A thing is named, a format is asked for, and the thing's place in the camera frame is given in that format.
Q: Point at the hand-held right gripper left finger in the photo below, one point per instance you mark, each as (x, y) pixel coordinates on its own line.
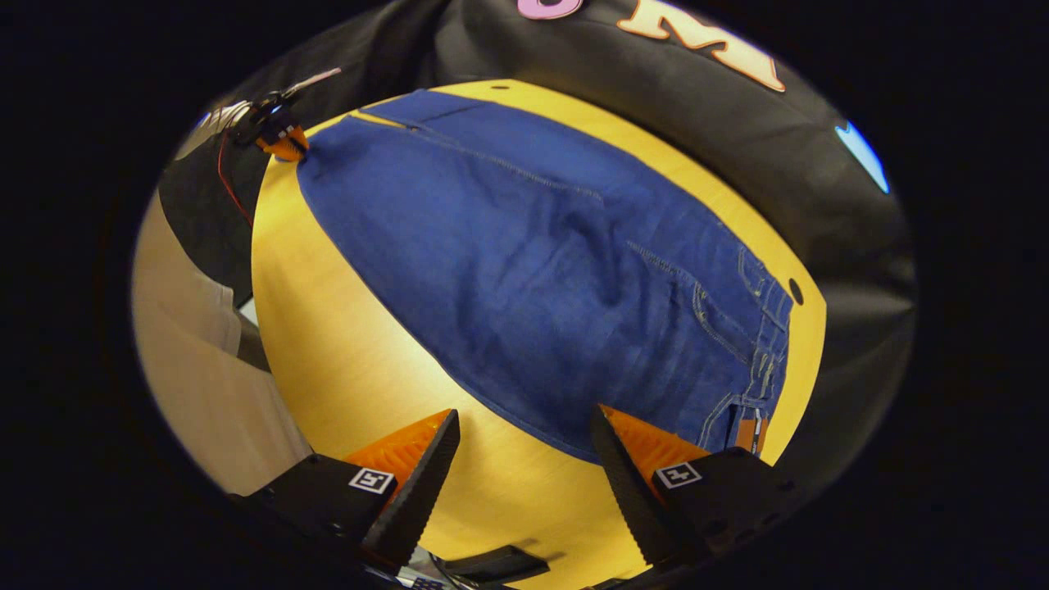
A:
(422, 492)

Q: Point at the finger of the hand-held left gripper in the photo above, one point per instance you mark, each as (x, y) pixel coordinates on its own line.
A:
(285, 146)

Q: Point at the blue denim jeans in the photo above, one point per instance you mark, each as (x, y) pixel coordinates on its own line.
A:
(524, 270)

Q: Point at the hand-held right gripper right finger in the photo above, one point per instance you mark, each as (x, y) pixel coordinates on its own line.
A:
(627, 492)

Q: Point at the black backdrop cloth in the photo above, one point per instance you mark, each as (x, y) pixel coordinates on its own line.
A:
(656, 123)

